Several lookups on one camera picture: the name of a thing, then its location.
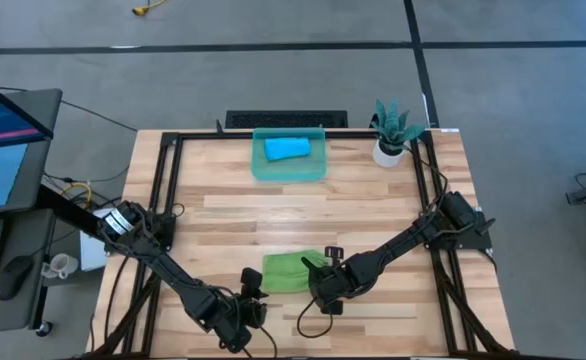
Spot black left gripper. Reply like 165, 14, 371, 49
212, 267, 269, 354

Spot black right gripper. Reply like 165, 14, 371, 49
300, 245, 369, 316

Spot green microfiber towel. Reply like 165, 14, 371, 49
261, 248, 328, 294

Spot blue microfiber towel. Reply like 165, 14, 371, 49
263, 136, 313, 163

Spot teal translucent plastic basket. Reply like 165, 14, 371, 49
251, 126, 329, 184

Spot artificial plant in white pot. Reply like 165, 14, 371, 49
370, 97, 428, 169

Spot white box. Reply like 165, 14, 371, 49
79, 207, 119, 272

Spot white mug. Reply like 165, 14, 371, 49
41, 252, 80, 280

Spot black computer mouse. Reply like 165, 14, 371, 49
0, 255, 33, 302

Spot grey computer desk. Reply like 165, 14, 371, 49
0, 88, 64, 335

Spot computer monitor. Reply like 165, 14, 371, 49
0, 73, 63, 217

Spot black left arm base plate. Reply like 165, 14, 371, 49
103, 212, 177, 253

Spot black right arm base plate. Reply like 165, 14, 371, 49
419, 209, 493, 251

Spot black aluminium table frame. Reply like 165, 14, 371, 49
91, 129, 520, 359

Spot yellow cable bundle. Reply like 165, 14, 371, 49
60, 180, 95, 207

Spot yellow floor cable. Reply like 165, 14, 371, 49
131, 0, 167, 17

